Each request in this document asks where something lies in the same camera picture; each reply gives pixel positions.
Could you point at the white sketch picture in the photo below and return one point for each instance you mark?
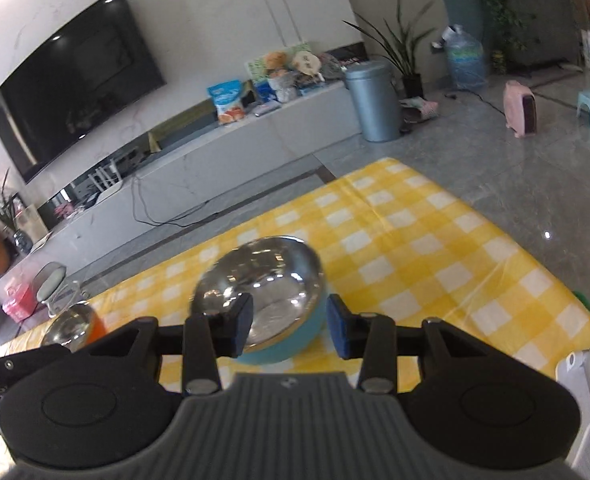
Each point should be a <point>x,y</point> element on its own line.
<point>34,225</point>

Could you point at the pink space heater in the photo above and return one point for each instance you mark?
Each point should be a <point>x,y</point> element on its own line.
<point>520,110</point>

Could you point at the blue steel-lined bowl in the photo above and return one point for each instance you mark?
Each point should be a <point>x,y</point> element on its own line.
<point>285,280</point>

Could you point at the grey side cabinet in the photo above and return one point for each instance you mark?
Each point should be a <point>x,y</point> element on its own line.
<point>545,15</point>

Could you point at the white antenna router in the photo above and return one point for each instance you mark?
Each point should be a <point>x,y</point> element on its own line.
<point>107,187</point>

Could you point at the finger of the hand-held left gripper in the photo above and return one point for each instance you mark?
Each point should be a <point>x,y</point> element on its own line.
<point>20,365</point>

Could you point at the grey metal trash can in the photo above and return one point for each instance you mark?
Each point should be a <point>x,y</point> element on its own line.
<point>372,105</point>

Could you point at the clear blue water jug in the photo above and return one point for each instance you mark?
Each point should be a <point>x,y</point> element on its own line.
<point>467,60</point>

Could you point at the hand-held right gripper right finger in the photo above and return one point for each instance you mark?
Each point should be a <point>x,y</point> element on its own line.
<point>337,330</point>

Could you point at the green illustrated board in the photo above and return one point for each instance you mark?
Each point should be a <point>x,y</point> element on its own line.
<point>257,65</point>

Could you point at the long-leaf potted plant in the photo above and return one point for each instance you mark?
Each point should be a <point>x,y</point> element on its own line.
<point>400,55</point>

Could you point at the pink storage box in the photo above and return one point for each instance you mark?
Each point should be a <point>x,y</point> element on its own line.
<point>20,302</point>

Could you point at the blue snack bag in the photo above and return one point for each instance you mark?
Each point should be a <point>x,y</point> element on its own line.
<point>227,102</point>

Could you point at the yellow checkered tablecloth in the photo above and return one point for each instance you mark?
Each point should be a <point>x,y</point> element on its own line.
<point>425,240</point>

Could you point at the white marble television console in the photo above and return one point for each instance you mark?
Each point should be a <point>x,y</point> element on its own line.
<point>225,160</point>

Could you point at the beige round hand fan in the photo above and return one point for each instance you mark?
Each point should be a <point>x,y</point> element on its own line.
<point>306,64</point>

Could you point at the black wall television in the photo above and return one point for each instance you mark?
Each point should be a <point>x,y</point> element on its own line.
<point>75,85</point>

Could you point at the brown teddy bear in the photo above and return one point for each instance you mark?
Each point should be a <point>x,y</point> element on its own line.
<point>276,61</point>

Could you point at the orange steel-lined bowl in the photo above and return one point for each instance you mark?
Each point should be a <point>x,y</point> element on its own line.
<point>75,322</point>

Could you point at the grey paper bouquet wrap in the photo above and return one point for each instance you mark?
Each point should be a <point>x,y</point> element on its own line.
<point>282,87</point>

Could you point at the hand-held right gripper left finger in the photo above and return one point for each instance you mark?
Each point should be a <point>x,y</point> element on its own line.
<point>243,322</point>

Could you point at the small yellow tin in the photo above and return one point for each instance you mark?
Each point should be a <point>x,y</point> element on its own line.
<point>499,62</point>

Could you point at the plant in blue vase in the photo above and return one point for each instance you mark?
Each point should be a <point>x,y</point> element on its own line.
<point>22,242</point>

